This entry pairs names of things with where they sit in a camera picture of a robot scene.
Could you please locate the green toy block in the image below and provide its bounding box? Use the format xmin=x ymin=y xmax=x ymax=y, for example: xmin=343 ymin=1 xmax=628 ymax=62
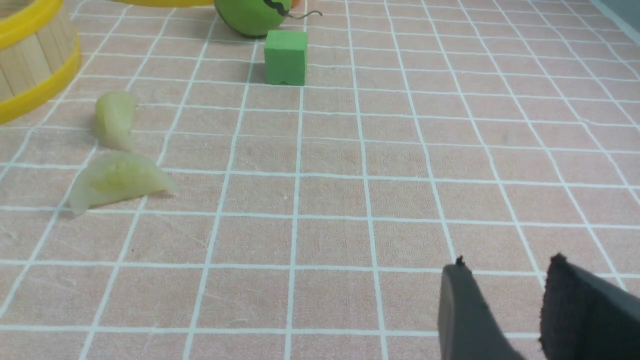
xmin=263 ymin=30 xmax=308 ymax=86

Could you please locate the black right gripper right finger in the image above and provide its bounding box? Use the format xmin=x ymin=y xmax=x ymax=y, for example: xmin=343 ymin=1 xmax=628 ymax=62
xmin=539 ymin=253 xmax=640 ymax=360

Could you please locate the pale green dumpling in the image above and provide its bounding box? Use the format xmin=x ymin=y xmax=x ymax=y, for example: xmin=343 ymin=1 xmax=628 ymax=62
xmin=68 ymin=152 xmax=179 ymax=215
xmin=93 ymin=89 xmax=137 ymax=152

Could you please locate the yellow rimmed bamboo steamer tray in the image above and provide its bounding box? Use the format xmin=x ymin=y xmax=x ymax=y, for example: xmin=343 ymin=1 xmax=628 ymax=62
xmin=0 ymin=0 xmax=82 ymax=124

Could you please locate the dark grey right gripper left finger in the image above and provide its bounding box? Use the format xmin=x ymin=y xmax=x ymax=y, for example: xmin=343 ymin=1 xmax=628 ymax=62
xmin=438 ymin=256 xmax=524 ymax=360

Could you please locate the yellow rimmed steamer lid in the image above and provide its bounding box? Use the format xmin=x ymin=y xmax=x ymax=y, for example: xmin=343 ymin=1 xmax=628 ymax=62
xmin=116 ymin=0 xmax=215 ymax=8

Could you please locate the green toy watermelon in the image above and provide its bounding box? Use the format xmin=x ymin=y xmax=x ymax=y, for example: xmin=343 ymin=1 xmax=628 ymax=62
xmin=214 ymin=0 xmax=323 ymax=38

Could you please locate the pink checkered tablecloth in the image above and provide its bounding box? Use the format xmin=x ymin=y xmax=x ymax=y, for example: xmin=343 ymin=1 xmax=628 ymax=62
xmin=0 ymin=0 xmax=639 ymax=360

